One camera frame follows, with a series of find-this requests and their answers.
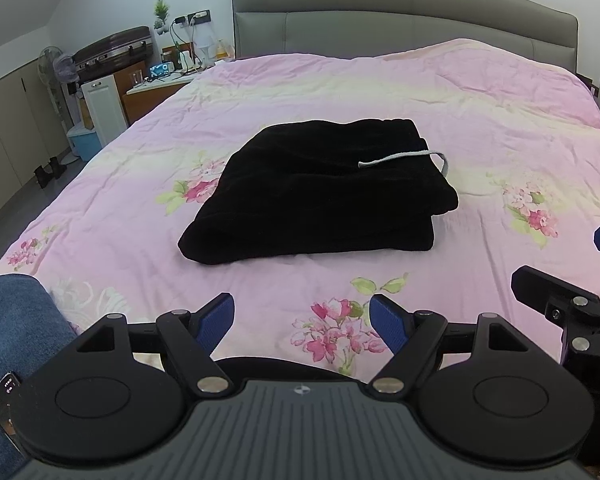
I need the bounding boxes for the black pants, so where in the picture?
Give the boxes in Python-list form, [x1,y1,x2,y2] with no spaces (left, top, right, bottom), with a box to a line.
[178,119,458,266]

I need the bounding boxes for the pink floral bed duvet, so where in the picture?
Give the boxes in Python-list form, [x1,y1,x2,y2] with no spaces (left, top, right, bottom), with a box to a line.
[0,39,600,380]

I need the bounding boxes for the blue jeans leg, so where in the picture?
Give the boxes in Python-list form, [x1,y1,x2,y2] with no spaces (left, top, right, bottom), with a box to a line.
[0,274,76,479]

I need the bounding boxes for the black smartphone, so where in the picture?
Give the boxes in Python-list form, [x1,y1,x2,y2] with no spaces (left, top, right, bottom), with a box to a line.
[0,372,22,453]

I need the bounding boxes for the black shoes pair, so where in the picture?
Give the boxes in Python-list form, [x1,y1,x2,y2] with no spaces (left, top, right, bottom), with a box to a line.
[34,156,67,188]

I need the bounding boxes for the blue plastic bin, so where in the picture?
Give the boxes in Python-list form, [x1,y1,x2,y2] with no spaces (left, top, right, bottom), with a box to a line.
[67,122,102,162]

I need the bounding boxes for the wooden bedside table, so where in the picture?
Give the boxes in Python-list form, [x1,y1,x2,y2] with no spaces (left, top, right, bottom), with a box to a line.
[122,74,196,125]

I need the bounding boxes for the white cabinet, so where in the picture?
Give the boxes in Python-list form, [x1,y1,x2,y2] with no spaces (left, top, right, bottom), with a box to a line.
[81,75,128,148]

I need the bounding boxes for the dark suitcase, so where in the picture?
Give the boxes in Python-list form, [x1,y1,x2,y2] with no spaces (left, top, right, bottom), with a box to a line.
[72,26,154,74]

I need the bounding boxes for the standing fan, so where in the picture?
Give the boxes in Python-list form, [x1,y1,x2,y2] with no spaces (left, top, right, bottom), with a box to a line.
[35,44,81,166]

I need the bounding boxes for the small potted plant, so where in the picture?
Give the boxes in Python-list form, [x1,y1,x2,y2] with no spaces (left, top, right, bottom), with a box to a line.
[154,0,170,36]

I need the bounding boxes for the grey upholstered headboard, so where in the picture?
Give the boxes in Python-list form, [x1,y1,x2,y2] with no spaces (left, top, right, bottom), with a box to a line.
[232,0,579,72]

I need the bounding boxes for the wall power socket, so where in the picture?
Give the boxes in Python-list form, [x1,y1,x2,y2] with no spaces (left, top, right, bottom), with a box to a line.
[174,10,211,26]

